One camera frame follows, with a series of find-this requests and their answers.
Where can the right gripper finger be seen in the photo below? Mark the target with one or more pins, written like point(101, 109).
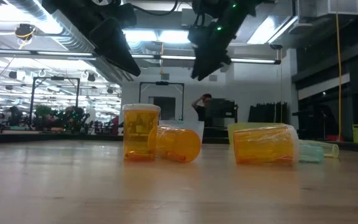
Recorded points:
point(210, 62)

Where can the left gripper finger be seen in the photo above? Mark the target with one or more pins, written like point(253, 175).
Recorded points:
point(113, 43)

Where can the orange pill bottle white cap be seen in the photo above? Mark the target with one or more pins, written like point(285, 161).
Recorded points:
point(179, 144)
point(140, 133)
point(263, 144)

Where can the small teal pill vial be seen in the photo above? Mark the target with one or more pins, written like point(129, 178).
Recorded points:
point(311, 154)

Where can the small yellow-green pill vial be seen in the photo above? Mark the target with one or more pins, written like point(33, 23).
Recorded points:
point(330, 150)

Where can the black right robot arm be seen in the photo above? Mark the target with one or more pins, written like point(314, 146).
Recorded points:
point(244, 7)

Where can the black monitor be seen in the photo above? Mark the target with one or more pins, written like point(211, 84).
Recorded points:
point(222, 109)

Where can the person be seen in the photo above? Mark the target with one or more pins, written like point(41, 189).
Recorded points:
point(201, 112)

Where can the black folding panels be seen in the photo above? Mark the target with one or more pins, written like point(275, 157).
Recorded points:
point(267, 112)

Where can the background potted plants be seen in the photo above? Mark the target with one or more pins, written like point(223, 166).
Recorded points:
point(70, 118)

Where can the lime green canister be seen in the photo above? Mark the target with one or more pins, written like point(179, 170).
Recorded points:
point(357, 133)

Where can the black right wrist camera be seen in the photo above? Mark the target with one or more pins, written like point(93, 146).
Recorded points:
point(197, 35)

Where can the black metal station frame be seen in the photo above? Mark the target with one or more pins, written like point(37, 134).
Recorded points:
point(162, 83)
point(32, 99)

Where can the black ceiling camera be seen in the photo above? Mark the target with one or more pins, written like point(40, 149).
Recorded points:
point(24, 31)

